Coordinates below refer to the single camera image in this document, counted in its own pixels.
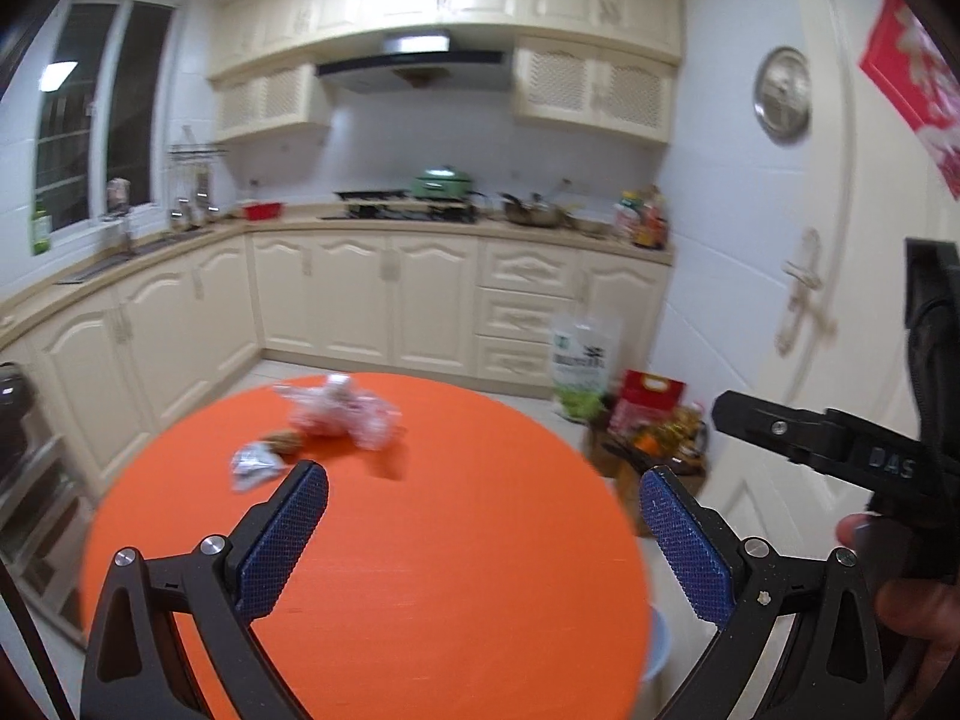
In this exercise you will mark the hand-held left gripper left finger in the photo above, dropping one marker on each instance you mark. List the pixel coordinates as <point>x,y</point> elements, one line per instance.
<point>285,540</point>

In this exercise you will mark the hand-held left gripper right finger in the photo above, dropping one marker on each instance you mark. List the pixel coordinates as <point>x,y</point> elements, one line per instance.
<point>682,547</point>

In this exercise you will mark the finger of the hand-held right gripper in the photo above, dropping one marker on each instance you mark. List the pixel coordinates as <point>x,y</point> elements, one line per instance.
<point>765,420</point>
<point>934,300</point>

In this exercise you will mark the light blue waste bin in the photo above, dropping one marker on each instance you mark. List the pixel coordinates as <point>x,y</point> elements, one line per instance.
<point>658,645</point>

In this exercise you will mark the pink clear plastic bag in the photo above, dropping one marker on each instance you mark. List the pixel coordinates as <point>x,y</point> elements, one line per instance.
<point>337,409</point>

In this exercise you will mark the person's right hand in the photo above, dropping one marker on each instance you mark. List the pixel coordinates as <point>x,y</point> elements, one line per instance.
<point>919,615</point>

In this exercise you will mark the brown cardboard box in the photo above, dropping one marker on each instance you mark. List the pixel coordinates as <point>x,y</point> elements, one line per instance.
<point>622,476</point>

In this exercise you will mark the orange oil bottles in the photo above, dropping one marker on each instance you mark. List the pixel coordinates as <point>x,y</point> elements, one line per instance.
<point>667,435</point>

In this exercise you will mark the small brown lump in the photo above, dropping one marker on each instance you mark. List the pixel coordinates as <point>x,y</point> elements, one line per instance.
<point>285,440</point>

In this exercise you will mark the red bag on floor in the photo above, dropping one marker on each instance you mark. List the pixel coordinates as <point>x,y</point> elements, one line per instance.
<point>649,397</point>

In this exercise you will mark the white panel door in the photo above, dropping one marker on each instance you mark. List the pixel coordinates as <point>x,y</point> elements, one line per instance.
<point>847,202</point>

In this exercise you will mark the orange round table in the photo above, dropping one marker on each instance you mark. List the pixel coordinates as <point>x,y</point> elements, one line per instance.
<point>450,577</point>

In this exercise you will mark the clear rice bag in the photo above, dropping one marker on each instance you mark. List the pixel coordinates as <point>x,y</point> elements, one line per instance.
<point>585,367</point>

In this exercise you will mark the group of condiment bottles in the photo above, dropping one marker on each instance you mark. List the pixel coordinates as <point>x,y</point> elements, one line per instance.
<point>643,221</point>

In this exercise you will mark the red door decoration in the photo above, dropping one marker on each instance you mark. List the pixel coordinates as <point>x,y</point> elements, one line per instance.
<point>911,67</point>

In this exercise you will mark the metal storage rack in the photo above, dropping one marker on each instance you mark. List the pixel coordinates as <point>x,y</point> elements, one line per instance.
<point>45,510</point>

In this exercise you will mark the cream lower cabinets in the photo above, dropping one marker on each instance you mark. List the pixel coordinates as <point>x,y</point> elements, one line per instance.
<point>337,300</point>

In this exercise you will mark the steel pot lid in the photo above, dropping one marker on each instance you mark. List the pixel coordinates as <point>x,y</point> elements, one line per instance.
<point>782,95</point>

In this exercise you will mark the small bowl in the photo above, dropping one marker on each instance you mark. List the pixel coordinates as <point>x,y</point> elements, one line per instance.
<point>589,225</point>

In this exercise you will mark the black rice cooker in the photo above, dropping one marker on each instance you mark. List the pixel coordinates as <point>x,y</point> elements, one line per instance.
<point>15,409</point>

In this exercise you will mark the steel double sink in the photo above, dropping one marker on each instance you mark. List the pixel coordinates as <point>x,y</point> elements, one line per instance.
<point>135,255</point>

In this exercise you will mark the red plastic basin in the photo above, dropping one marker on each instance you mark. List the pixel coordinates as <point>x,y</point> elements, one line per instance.
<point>262,211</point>

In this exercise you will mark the black gas stove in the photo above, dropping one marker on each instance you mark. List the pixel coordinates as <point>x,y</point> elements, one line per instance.
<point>397,214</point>

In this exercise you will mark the steel faucet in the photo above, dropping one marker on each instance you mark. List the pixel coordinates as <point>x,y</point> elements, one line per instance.
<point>126,229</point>

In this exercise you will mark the hanging steel ladle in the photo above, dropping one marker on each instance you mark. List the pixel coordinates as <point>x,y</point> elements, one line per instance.
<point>204,199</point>

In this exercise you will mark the black induction cooker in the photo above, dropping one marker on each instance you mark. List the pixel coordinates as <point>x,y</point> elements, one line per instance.
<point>371,196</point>

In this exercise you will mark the wide lattice door cabinet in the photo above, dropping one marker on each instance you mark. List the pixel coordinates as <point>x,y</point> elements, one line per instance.
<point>592,86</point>

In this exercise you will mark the pink cloth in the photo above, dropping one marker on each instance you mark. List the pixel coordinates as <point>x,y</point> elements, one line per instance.
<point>118,191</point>

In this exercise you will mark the green electric pot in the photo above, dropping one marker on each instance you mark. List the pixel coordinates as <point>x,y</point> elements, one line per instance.
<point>442,184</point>

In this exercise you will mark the green glass bottle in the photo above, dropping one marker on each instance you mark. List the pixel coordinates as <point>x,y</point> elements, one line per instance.
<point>40,229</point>

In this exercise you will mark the small lattice door cabinet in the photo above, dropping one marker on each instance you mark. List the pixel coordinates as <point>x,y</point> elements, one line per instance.
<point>270,101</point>

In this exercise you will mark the barred kitchen window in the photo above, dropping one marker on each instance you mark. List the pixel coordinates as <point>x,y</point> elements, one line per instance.
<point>82,112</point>

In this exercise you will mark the black range hood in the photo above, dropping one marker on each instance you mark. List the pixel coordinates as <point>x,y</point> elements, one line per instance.
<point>412,67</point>

